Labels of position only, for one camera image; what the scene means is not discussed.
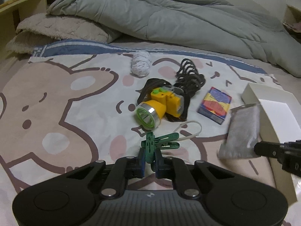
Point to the colourful card box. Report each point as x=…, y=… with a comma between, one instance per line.
x=215, y=105

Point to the cartoon bear print blanket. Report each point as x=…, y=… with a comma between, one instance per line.
x=74, y=102

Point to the open wardrobe shelf with clothes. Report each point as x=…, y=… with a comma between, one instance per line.
x=291, y=22

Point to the brown plastic hair claw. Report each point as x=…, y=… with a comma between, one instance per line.
x=188, y=78

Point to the grey quilted duvet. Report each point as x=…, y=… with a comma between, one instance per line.
x=213, y=25

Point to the wooden side shelf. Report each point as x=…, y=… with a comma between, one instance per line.
x=15, y=11

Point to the white sock bundle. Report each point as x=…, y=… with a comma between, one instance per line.
x=140, y=65

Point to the white shallow cardboard tray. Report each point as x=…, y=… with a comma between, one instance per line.
x=279, y=122

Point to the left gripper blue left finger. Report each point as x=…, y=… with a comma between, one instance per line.
x=118, y=174

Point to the yellow headlamp with black strap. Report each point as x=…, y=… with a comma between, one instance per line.
x=158, y=99

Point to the beige fluffy pillow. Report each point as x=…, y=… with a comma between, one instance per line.
x=41, y=29

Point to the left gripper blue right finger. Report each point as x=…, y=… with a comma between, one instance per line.
x=176, y=170

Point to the grey foil sachet packet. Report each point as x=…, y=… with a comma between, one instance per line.
x=243, y=133

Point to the green plastic clothes pegs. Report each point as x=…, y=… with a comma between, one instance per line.
x=165, y=142

